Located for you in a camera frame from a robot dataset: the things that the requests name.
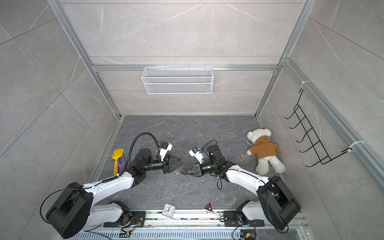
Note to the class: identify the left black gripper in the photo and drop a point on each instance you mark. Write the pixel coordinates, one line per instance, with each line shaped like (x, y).
(168, 167)

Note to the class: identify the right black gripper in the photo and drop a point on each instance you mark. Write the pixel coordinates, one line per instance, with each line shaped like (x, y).
(197, 169)

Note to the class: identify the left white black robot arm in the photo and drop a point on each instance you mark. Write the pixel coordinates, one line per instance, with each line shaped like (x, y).
(77, 208)

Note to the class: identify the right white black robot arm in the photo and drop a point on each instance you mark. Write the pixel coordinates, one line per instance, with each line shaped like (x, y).
(276, 202)

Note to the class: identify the red black triangle sign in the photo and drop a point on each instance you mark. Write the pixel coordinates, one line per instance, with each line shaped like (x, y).
(208, 207)

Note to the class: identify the white small alarm clock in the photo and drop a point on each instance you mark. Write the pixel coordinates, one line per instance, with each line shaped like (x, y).
(169, 210)

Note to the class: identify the purple pink toy rake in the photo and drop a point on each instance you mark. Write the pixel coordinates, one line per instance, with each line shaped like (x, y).
(122, 161)

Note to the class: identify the yellow toy shovel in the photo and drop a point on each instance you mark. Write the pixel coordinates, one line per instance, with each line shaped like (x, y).
(116, 155)

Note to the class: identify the white teddy bear brown hoodie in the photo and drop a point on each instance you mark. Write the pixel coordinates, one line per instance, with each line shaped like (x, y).
(265, 152)

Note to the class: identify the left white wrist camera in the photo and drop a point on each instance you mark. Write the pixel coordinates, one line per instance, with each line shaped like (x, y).
(164, 148)

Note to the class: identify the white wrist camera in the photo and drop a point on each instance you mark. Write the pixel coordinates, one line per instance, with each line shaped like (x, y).
(197, 153)
(164, 148)

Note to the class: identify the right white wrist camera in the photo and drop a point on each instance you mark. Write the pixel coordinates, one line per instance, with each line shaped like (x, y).
(197, 153)

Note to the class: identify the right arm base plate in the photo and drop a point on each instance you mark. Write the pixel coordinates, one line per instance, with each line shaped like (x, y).
(234, 219)

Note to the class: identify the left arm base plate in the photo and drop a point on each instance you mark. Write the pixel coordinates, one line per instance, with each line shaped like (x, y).
(133, 219)

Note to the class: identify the white wire mesh basket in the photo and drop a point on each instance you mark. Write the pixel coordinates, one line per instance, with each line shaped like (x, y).
(178, 80)

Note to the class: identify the black wire hook rack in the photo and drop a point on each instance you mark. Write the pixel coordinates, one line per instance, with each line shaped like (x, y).
(310, 135)

